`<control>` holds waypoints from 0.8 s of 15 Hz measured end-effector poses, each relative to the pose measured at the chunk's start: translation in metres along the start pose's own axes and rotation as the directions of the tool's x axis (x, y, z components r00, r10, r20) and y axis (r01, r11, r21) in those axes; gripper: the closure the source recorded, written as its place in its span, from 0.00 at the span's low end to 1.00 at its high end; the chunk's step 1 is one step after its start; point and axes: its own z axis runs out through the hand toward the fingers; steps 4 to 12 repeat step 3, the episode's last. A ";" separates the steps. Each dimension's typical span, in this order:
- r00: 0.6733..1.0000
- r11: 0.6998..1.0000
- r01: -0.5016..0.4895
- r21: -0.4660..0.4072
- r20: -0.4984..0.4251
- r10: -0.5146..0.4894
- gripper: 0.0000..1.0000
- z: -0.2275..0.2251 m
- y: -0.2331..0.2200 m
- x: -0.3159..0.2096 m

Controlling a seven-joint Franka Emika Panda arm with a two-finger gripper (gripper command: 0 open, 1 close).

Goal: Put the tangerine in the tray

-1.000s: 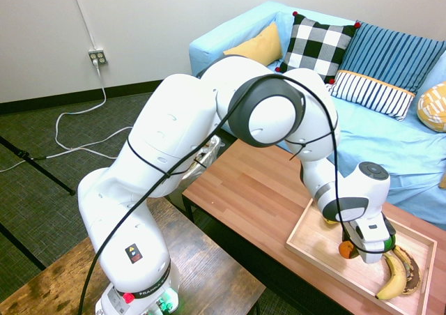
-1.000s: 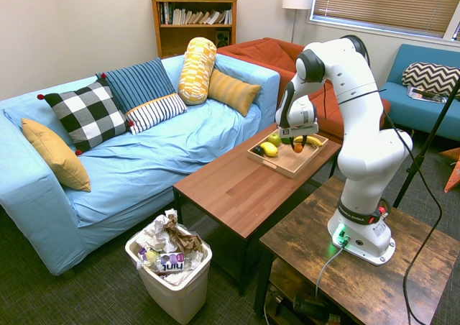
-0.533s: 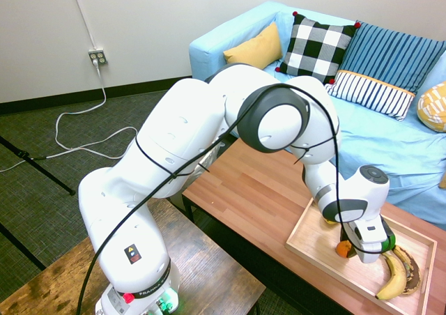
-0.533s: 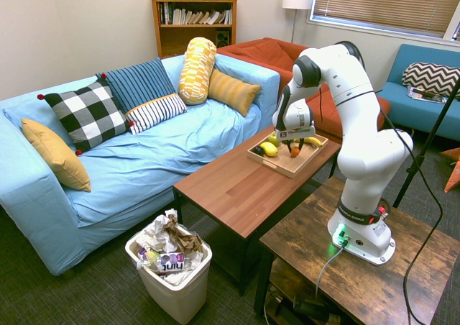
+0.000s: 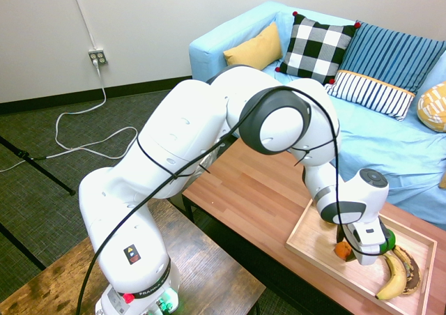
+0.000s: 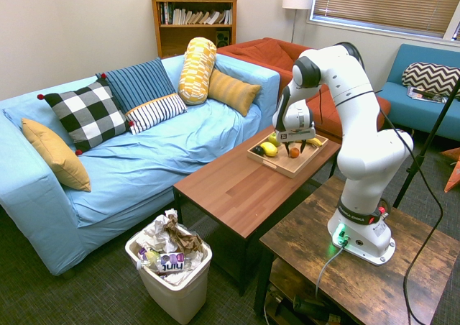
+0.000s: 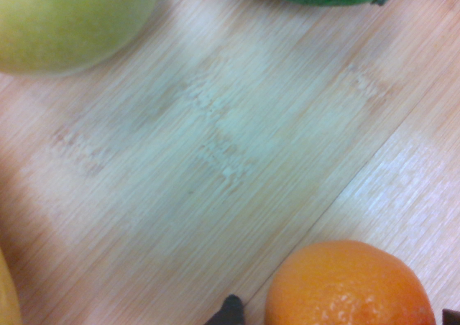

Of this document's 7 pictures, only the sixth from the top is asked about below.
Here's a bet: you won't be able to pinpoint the black white checkered pillow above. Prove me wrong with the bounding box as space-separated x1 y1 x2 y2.
37 73 135 157

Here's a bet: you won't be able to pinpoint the wooden window blinds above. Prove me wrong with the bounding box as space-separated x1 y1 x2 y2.
310 0 460 40

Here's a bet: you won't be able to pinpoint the white navy striped pillow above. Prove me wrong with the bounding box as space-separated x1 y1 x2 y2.
124 92 189 136

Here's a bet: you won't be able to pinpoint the rustic wooden side table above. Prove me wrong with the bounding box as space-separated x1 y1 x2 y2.
252 175 460 325

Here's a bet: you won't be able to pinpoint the hint water bottle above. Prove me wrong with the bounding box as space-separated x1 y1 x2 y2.
135 252 192 273

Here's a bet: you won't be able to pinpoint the light wooden tray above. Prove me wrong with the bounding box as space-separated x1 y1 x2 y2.
246 130 330 180

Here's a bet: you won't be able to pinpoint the row of books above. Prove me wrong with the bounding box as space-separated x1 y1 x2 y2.
158 1 233 26

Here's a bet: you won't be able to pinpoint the mustard striped pillow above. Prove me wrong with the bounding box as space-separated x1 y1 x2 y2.
207 68 262 118

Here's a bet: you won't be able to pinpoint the teal sofa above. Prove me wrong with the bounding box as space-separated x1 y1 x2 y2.
377 43 460 143

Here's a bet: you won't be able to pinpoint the blue striped pillow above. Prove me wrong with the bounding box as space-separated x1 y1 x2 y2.
94 57 178 114

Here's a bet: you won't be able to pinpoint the black white chevron pillow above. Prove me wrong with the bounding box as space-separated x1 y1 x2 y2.
401 61 460 100

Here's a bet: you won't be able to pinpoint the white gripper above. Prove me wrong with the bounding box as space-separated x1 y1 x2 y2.
275 123 318 157

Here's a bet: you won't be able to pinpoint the yellow lemon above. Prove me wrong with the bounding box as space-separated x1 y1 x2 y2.
259 141 280 158

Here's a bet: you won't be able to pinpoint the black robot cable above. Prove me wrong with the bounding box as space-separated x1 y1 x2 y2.
372 87 445 325

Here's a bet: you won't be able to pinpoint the light blue sofa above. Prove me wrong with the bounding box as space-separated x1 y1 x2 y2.
0 52 282 278

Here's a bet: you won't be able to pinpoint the crumpled brown paper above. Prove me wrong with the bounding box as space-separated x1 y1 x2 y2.
162 216 203 257

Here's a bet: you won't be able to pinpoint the wooden bookshelf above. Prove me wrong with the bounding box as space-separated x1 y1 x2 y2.
147 0 241 60

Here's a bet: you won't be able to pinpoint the magazine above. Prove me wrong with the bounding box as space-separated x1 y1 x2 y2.
406 86 451 105

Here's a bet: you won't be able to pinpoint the crumpled white paper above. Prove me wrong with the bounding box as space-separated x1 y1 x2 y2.
142 209 180 255

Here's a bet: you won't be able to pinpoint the black equipment under table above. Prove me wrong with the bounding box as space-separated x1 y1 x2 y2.
264 288 343 325

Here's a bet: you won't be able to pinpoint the plain mustard pillow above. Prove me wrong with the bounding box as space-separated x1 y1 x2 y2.
20 117 92 193

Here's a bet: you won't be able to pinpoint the brown wooden coffee table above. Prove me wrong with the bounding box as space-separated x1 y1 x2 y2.
172 124 342 298

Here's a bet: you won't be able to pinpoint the yellow patterned bolster pillow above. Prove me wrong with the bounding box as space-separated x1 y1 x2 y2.
177 37 218 106

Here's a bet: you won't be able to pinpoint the black camera stand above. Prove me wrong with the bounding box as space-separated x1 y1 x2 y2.
392 86 460 209

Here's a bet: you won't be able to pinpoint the grey base cable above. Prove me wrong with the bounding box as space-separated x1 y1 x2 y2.
315 244 346 298

